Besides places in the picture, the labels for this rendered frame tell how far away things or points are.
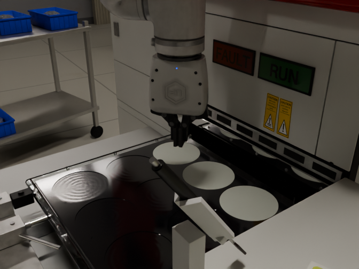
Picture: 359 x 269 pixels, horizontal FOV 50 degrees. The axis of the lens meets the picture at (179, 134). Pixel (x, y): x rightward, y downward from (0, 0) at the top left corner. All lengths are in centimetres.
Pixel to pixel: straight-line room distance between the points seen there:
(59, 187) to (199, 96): 31
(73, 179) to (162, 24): 34
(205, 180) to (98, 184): 20
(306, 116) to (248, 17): 21
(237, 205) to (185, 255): 30
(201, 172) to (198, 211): 40
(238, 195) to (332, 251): 23
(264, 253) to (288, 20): 37
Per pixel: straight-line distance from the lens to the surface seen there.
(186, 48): 62
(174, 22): 61
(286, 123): 71
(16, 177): 96
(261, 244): 51
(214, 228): 39
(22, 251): 66
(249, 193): 70
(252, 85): 75
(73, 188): 73
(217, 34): 80
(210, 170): 76
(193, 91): 65
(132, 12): 63
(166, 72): 65
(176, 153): 81
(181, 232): 38
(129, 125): 124
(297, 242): 52
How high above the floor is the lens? 130
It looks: 27 degrees down
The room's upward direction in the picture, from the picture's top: straight up
